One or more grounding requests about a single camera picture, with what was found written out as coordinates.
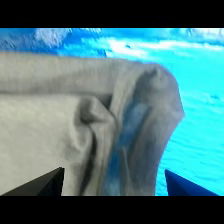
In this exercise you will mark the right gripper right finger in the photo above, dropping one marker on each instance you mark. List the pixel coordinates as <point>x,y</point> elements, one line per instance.
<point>181,186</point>

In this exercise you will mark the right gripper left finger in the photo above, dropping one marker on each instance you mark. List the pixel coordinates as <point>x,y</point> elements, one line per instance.
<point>46,185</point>

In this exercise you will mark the beige T-shirt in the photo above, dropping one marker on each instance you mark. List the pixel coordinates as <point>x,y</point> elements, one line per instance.
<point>50,133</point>

